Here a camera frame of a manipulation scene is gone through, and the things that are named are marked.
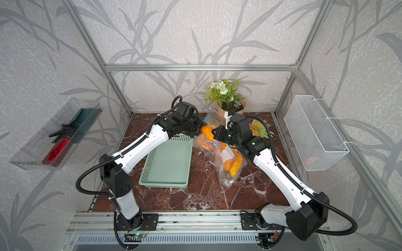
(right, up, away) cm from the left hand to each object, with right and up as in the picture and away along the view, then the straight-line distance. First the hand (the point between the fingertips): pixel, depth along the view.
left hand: (209, 125), depth 78 cm
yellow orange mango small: (+15, -21, +5) cm, 26 cm away
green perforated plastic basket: (-24, -23, +11) cm, 35 cm away
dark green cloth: (-56, +2, -10) cm, 57 cm away
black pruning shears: (-60, -2, -12) cm, 61 cm away
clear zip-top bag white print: (+10, -14, 0) cm, 17 cm away
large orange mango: (+10, -21, +4) cm, 23 cm away
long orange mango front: (-1, -3, -3) cm, 4 cm away
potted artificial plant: (+9, +20, +13) cm, 25 cm away
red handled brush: (-57, -10, -19) cm, 61 cm away
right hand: (+1, -2, -5) cm, 6 cm away
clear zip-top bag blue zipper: (-3, -16, +12) cm, 20 cm away
